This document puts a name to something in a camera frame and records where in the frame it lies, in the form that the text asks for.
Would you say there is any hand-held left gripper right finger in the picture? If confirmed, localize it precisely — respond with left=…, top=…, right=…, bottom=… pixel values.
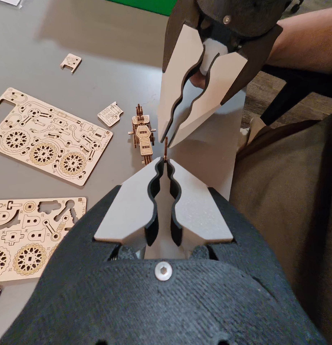
left=167, top=158, right=234, bottom=259

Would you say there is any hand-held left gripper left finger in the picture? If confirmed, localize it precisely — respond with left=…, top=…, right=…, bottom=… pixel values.
left=94, top=158, right=165, bottom=259

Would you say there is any person's olive clothing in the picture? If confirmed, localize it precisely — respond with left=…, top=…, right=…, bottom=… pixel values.
left=229, top=108, right=332, bottom=345

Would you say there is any person's shoe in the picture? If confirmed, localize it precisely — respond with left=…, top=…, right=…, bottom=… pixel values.
left=237, top=116, right=261, bottom=155

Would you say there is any wooden motorcycle model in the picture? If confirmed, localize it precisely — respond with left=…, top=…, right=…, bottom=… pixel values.
left=128, top=104, right=157, bottom=165

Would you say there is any green box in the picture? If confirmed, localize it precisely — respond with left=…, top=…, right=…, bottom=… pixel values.
left=105, top=0, right=180, bottom=17

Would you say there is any person's right hand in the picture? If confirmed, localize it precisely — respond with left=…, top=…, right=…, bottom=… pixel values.
left=189, top=68, right=210, bottom=89

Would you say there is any black office chair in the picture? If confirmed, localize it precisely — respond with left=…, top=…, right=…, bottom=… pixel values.
left=260, top=65, right=332, bottom=127

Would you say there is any partly punched wooden puzzle sheet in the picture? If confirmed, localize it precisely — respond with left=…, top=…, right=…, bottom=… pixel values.
left=0, top=197, right=87, bottom=283

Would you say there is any full wooden puzzle sheet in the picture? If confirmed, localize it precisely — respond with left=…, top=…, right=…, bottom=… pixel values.
left=0, top=88, right=114, bottom=186

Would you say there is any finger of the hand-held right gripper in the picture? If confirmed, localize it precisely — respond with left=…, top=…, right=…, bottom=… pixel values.
left=158, top=24, right=205, bottom=141
left=168, top=52, right=249, bottom=148

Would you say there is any slotted wooden sheet offcut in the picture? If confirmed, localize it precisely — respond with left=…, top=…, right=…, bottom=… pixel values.
left=98, top=102, right=124, bottom=127

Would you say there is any person's right forearm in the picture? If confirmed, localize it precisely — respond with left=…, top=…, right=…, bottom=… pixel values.
left=266, top=5, right=332, bottom=74

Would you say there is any small notched wooden offcut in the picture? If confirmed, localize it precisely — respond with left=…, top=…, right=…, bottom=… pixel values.
left=60, top=53, right=82, bottom=73

